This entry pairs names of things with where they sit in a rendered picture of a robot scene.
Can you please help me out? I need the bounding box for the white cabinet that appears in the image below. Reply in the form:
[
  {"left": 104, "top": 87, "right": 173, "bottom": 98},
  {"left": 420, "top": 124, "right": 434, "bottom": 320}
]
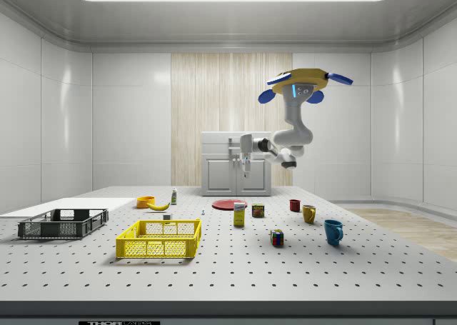
[{"left": 201, "top": 131, "right": 274, "bottom": 197}]

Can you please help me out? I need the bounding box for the red plate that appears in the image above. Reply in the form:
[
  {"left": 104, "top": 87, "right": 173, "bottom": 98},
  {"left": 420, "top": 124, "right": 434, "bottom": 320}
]
[{"left": 211, "top": 199, "right": 248, "bottom": 211}]

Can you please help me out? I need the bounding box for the yellow and white box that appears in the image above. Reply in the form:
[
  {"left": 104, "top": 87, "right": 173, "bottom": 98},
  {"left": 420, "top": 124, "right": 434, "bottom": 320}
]
[{"left": 233, "top": 201, "right": 247, "bottom": 228}]

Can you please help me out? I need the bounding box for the puzzle cube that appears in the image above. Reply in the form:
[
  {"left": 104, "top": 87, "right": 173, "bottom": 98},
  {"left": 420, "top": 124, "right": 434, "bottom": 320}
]
[{"left": 269, "top": 229, "right": 285, "bottom": 248}]

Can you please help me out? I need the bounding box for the yellow mug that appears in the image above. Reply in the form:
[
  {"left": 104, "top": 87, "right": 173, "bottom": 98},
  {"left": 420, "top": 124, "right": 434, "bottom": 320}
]
[{"left": 302, "top": 204, "right": 317, "bottom": 225}]

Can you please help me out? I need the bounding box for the blue mug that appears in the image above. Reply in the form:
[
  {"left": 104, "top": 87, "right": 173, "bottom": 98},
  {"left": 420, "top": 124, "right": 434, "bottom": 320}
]
[{"left": 323, "top": 219, "right": 344, "bottom": 247}]

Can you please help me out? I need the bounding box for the yellow basket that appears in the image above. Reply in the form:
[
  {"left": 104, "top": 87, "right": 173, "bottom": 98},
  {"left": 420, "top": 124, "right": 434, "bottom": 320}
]
[{"left": 115, "top": 219, "right": 203, "bottom": 260}]

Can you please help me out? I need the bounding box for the dark grey basket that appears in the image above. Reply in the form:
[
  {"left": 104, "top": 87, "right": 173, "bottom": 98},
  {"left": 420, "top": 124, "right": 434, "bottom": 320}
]
[{"left": 16, "top": 208, "right": 110, "bottom": 241}]

